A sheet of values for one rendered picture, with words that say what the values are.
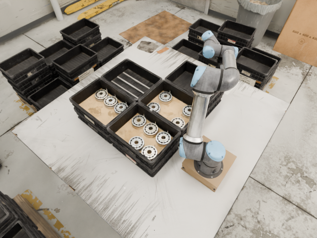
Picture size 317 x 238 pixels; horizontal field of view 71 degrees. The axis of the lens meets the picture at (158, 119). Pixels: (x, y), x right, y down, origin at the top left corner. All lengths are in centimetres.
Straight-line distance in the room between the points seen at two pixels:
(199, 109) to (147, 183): 62
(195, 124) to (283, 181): 152
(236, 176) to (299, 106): 185
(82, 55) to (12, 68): 76
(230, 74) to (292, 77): 247
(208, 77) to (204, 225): 85
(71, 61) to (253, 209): 242
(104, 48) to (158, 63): 102
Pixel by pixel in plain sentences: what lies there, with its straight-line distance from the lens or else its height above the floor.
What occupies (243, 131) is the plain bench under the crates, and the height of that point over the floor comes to 70.
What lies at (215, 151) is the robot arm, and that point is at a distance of 130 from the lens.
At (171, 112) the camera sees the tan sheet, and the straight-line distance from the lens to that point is 166.
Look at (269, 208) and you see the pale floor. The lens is 242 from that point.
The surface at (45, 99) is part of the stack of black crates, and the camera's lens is 279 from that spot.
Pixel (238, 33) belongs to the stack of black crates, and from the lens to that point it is 321.
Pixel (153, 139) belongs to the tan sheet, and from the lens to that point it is 152.
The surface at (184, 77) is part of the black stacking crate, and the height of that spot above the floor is 83.
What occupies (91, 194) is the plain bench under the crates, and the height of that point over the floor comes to 70.
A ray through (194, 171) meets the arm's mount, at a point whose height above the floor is 79.
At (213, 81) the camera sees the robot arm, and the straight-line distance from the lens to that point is 117.
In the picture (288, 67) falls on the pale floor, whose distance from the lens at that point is 378.
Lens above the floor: 212
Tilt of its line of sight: 53 degrees down
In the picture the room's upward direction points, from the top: straight up
